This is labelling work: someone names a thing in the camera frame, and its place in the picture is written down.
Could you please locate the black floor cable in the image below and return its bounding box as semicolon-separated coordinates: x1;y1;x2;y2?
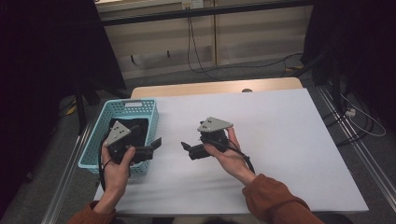
321;108;375;147

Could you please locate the white table sheet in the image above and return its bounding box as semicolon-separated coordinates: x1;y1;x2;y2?
92;88;370;217

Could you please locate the person's right hand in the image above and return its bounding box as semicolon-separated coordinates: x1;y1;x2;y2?
203;126;258;187

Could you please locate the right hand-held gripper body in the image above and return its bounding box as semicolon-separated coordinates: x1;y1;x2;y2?
197;116;234;154

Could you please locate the aluminium floor rail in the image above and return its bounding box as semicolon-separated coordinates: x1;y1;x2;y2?
316;85;396;204
40;122;94;224

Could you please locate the black wall cable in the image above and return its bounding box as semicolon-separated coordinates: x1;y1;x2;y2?
189;15;304;75
186;8;219;82

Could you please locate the light blue perforated basket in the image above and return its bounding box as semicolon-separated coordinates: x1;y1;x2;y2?
78;98;161;178

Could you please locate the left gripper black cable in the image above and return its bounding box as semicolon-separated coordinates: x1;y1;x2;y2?
98;136;114;192

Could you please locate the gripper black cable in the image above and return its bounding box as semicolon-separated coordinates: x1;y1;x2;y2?
98;136;114;192
206;138;256;175

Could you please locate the person's left hand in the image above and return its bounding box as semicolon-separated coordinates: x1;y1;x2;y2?
101;146;137;196

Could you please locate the black metal stand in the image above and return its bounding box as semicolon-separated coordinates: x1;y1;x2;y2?
74;71;132;134
290;46;344;116

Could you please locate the black horizontal bar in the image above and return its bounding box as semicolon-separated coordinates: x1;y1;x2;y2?
99;0;314;27

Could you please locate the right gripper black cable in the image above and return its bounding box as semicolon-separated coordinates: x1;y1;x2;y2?
206;138;256;175

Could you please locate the white floor cable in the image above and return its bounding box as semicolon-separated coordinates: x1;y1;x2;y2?
339;92;387;138

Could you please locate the black curtain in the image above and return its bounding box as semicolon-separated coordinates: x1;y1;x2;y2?
303;0;396;125
0;0;127;213

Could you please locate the white wall socket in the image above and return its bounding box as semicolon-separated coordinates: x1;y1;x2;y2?
181;0;205;9

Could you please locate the wooden table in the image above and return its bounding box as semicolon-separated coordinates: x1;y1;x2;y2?
130;77;304;100

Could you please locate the pale vertical wall strip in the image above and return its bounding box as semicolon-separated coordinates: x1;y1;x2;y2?
212;13;218;67

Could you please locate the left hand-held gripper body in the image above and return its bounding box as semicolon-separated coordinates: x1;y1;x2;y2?
104;120;155;164

